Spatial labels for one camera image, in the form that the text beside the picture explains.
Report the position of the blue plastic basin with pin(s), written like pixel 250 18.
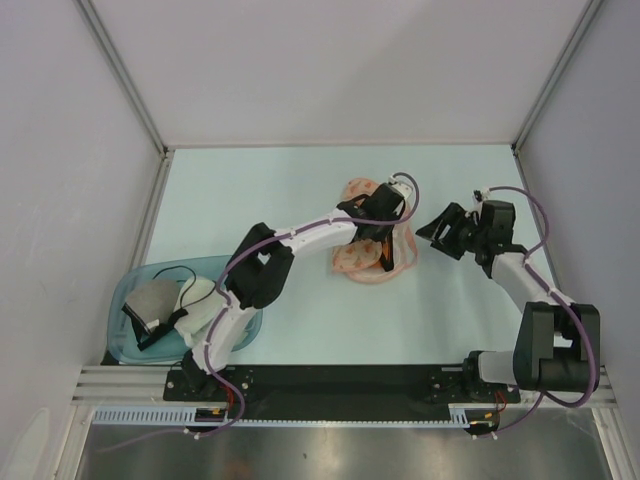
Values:
pixel 123 333

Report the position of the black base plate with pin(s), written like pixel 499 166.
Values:
pixel 356 391

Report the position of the grey bra in basin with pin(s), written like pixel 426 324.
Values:
pixel 151 310

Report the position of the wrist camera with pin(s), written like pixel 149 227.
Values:
pixel 406 190
pixel 481 195

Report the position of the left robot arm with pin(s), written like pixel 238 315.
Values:
pixel 256 274

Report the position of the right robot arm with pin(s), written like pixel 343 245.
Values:
pixel 557 345

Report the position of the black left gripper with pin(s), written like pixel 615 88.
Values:
pixel 382 235

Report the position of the white bra in basin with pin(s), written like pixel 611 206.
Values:
pixel 202 304

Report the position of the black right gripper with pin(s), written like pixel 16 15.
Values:
pixel 454 216

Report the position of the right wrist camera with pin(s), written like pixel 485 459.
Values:
pixel 481 195

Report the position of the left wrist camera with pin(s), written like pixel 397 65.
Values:
pixel 406 190

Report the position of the white slotted cable duct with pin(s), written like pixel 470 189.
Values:
pixel 442 416

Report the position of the pink mesh laundry bag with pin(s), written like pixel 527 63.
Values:
pixel 371 262

